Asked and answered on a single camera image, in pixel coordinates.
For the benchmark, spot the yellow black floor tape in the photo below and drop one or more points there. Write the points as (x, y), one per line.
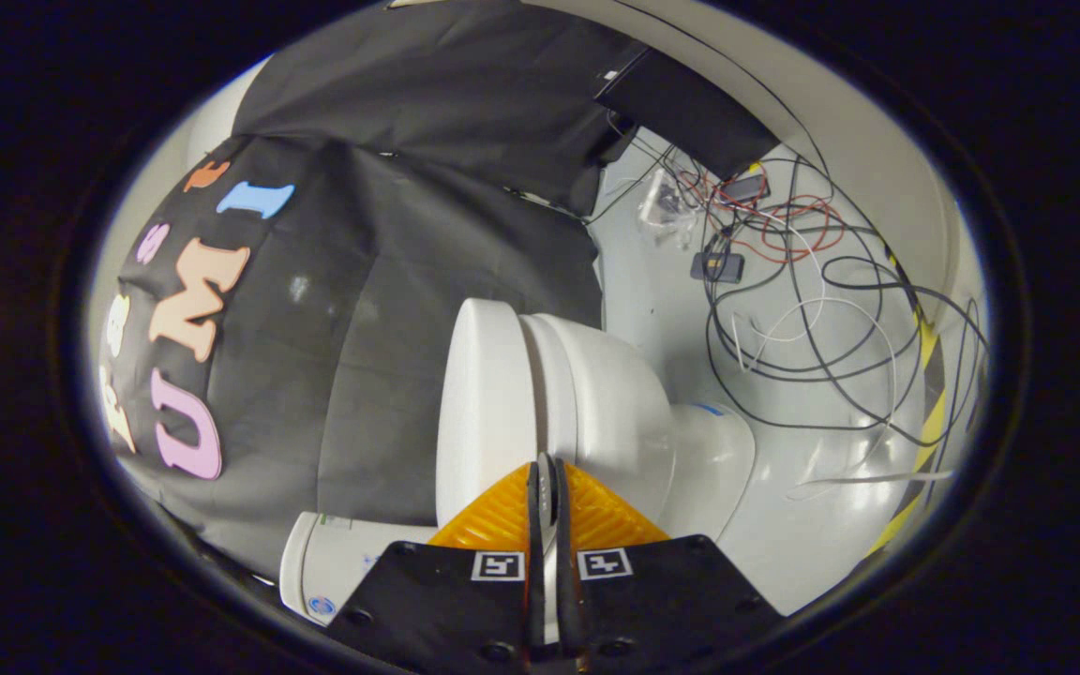
(924, 441)

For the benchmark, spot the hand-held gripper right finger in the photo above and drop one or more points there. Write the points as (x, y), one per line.
(566, 600)

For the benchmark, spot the small black device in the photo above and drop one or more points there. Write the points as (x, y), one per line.
(716, 267)
(746, 187)

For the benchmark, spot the clear plastic bag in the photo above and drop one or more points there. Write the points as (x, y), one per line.
(664, 202)

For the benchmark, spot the white toilet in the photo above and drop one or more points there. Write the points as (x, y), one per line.
(709, 459)

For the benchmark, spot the black backdrop cloth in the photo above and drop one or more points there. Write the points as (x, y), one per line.
(409, 234)

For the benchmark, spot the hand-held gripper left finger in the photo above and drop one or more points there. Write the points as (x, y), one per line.
(538, 562)

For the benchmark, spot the white toilet lid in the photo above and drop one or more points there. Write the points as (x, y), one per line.
(484, 403)

